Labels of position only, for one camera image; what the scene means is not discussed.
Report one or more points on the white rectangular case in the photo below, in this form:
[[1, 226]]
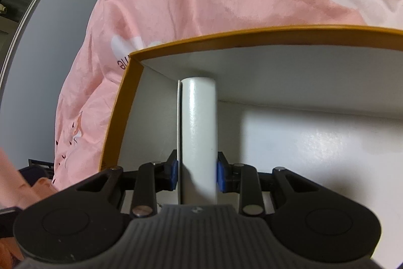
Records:
[[197, 142]]

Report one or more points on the orange cardboard box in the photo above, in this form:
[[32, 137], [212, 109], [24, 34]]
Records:
[[322, 101]]

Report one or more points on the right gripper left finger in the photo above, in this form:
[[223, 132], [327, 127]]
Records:
[[150, 179]]

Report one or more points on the pink bed duvet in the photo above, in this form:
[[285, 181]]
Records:
[[117, 28]]

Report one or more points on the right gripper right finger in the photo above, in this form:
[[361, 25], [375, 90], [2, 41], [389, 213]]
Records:
[[243, 180]]

